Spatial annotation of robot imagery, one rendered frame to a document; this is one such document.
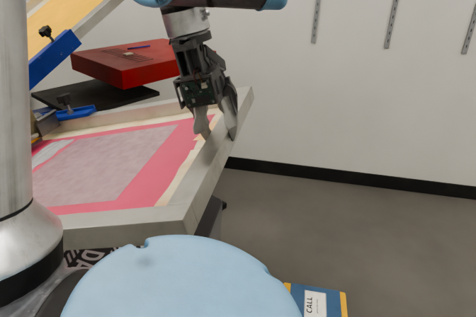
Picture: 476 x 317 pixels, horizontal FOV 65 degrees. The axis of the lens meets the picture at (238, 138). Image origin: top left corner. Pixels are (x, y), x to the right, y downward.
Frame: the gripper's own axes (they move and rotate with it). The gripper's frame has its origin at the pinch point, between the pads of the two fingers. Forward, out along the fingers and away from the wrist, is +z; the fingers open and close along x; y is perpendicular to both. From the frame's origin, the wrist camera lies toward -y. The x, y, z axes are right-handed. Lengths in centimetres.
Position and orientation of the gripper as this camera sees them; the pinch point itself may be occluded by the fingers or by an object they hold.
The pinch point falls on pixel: (221, 134)
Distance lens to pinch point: 74.8
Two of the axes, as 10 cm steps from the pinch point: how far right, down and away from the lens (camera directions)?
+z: 2.3, 9.0, 3.8
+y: -1.8, 4.2, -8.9
